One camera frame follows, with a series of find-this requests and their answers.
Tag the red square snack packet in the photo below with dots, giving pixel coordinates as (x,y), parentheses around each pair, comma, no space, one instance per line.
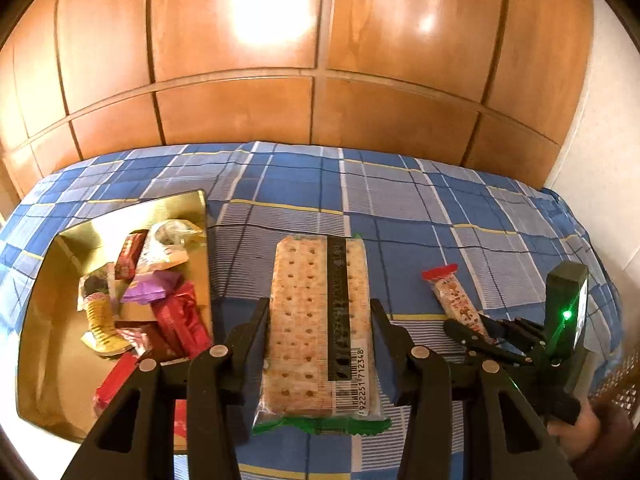
(180,317)

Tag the nut bar packet red ends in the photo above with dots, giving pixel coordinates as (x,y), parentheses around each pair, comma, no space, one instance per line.
(455,300)

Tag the blue plaid bedsheet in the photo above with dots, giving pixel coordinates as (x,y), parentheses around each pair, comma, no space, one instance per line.
(400,200)

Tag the person's right hand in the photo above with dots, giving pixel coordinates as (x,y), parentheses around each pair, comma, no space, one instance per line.
(582,432)

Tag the pink snack packet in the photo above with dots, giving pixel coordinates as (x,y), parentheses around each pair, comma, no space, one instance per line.
(131,336)

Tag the purple snack packet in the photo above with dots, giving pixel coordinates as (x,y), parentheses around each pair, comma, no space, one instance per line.
(150,287)

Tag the small clear snack wrapper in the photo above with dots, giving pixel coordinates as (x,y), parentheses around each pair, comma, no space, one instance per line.
(95,287)

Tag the woven rattan panel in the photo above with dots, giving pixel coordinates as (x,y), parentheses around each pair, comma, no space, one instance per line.
(622,385)

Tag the brown red snack packet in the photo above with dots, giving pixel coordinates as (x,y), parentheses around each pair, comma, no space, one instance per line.
(162,347)

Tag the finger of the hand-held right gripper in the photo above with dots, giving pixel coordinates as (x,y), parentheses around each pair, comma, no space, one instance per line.
(465,335)
(520,330)

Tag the plain red snack packet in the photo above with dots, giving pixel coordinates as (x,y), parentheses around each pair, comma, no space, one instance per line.
(115,382)

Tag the dark red snack packet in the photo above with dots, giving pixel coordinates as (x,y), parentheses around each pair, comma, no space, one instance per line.
(129,255)

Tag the yellow snack packet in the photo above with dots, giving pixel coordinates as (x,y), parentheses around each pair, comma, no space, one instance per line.
(102,330)

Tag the wooden wardrobe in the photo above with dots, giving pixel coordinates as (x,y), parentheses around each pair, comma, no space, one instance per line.
(250,110)

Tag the gold tin box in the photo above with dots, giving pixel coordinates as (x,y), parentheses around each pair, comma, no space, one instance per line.
(50,360)

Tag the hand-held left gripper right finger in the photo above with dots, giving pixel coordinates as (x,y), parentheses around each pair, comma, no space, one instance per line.
(382,330)

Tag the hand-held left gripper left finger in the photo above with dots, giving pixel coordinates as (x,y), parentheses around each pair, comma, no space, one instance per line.
(257,330)

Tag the clear round cookie packet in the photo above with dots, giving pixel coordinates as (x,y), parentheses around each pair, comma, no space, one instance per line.
(165,250)

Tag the clear cracker packet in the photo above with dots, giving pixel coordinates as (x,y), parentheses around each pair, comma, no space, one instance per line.
(300,310)

